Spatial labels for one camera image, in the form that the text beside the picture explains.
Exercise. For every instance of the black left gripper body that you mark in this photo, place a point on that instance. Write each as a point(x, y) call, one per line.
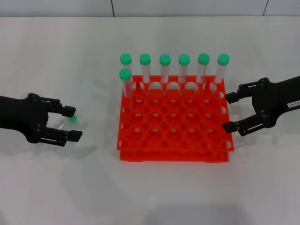
point(21, 112)

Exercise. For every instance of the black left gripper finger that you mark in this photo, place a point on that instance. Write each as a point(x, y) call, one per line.
point(75, 135)
point(68, 110)

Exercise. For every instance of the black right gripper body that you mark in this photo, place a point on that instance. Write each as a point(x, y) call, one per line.
point(276, 96)

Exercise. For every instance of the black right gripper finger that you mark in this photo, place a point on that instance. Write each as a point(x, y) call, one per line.
point(230, 127)
point(233, 96)

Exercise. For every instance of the red plastic test tube rack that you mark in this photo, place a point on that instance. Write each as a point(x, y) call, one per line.
point(173, 133)

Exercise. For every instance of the clear test tube green cap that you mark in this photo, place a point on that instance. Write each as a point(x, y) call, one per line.
point(223, 59)
point(203, 58)
point(184, 59)
point(145, 59)
point(125, 58)
point(125, 74)
point(165, 59)
point(72, 118)

